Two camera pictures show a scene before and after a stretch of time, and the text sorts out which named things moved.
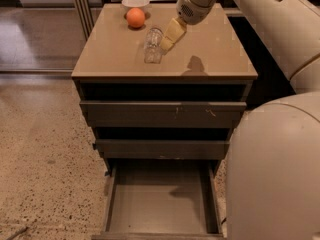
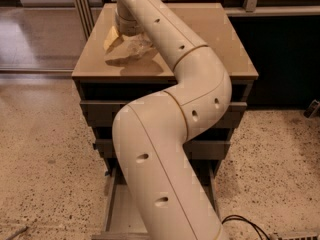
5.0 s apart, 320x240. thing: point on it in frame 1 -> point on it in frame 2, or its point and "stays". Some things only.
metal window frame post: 84,8 stays
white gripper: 192,8 -> 128,28
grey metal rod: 19,232 stays
